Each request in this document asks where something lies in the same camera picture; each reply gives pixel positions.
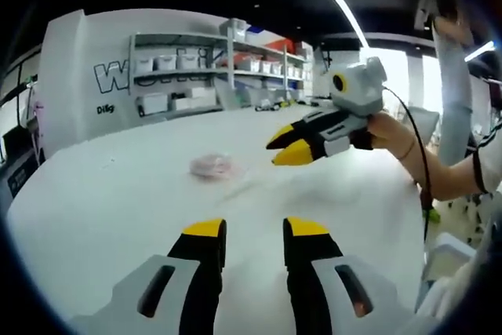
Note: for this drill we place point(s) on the person's right hand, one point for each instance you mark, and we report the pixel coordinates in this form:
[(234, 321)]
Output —
[(392, 135)]

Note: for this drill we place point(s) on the long ceiling light strip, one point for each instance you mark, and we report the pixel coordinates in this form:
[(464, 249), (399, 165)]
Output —
[(349, 11)]

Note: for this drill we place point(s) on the pale pink cloth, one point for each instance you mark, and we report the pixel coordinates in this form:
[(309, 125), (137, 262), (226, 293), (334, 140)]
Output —
[(37, 115)]

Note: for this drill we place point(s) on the pale grey chair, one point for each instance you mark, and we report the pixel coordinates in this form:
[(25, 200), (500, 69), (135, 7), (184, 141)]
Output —
[(451, 256)]

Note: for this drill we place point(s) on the thin wrist band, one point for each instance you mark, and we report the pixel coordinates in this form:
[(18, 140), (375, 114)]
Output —
[(408, 150)]

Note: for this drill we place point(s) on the black monitor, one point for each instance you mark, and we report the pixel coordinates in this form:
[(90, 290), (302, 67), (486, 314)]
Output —
[(12, 144)]

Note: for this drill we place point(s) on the rows of white storage boxes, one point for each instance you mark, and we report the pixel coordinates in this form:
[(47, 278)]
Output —
[(164, 62)]

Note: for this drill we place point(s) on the group of spare grippers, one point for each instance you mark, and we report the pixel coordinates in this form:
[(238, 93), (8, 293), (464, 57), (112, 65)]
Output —
[(274, 105)]

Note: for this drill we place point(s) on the white sleeve with black trim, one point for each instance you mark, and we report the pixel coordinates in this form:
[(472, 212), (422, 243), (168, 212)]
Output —
[(492, 162)]

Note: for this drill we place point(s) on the short ceiling light strip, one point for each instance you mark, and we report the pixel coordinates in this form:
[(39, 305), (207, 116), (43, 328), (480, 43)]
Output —
[(479, 51)]

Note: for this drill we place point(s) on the clear resealable bag pink contents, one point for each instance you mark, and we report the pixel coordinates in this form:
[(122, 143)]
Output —
[(212, 166)]

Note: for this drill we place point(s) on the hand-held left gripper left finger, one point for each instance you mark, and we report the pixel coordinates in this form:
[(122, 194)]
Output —
[(196, 292)]

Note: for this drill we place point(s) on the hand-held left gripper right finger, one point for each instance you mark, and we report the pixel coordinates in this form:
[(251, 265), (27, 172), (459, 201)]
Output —
[(310, 292)]

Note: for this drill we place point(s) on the grey metal shelf rack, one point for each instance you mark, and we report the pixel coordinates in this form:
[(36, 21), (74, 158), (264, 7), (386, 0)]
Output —
[(231, 60)]

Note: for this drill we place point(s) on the small green object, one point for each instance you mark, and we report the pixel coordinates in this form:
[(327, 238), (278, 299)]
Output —
[(433, 215)]

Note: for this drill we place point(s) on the grey cabinet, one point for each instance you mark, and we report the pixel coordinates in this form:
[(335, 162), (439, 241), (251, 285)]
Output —
[(21, 176)]

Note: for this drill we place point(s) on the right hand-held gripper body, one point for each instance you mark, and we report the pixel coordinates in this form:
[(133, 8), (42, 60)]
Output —
[(361, 92)]

